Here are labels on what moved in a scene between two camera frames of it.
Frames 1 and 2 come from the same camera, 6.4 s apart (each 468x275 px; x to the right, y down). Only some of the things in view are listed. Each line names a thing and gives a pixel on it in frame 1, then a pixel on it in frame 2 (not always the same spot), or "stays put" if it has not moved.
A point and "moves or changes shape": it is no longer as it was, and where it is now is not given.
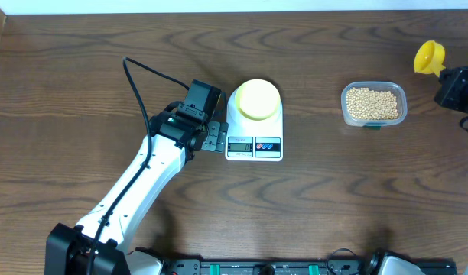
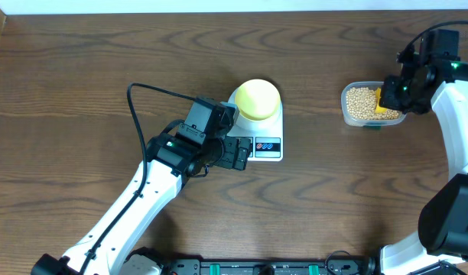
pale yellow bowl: (258, 99) stays put
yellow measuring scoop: (430, 58) moves or changes shape
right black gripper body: (462, 92) → (401, 96)
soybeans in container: (371, 105) stays put
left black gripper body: (213, 139) → (222, 153)
